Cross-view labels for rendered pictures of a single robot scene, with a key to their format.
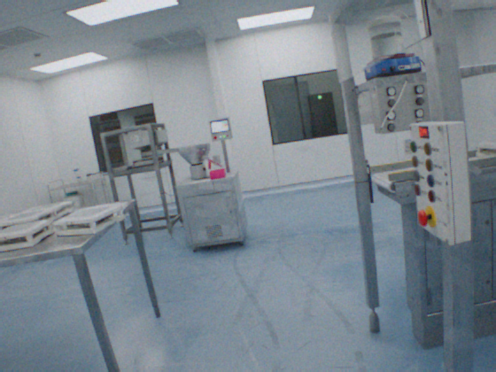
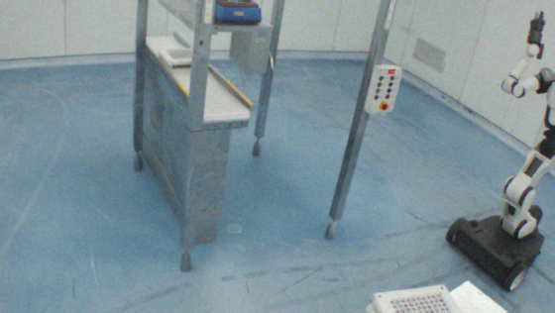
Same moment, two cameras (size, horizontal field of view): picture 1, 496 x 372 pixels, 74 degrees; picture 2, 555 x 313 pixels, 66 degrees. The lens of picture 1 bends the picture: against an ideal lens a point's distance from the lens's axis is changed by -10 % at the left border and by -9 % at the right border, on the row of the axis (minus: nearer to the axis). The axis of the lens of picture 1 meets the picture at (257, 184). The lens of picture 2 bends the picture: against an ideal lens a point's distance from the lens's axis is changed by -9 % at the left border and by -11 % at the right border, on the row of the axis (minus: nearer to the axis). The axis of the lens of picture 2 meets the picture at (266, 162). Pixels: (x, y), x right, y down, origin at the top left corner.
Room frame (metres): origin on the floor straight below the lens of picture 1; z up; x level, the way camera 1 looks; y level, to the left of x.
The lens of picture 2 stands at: (2.59, 1.29, 1.86)
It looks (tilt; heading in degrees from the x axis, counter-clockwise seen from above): 29 degrees down; 236
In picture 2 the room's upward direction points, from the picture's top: 9 degrees clockwise
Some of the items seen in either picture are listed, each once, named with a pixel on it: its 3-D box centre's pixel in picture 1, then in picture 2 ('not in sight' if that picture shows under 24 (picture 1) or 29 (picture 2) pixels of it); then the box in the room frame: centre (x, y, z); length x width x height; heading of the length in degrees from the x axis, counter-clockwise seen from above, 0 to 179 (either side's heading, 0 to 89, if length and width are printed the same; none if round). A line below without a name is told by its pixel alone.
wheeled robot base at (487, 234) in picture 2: not in sight; (509, 233); (-0.24, 0.17, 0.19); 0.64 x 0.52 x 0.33; 1
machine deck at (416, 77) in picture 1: (426, 79); (210, 13); (1.62, -0.86, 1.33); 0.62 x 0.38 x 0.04; 87
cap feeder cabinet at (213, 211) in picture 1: (214, 210); not in sight; (4.03, 0.52, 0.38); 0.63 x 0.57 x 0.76; 86
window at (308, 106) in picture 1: (306, 106); not in sight; (6.47, -1.08, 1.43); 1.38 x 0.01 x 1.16; 86
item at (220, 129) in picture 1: (223, 145); not in sight; (4.16, 0.30, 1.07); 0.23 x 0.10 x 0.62; 86
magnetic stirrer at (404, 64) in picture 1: (391, 67); not in sight; (1.58, -0.67, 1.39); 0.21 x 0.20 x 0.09; 177
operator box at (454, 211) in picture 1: (440, 179); (383, 88); (0.77, -0.42, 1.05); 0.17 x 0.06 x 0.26; 177
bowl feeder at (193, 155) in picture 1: (202, 161); not in sight; (4.09, 0.56, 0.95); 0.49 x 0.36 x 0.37; 86
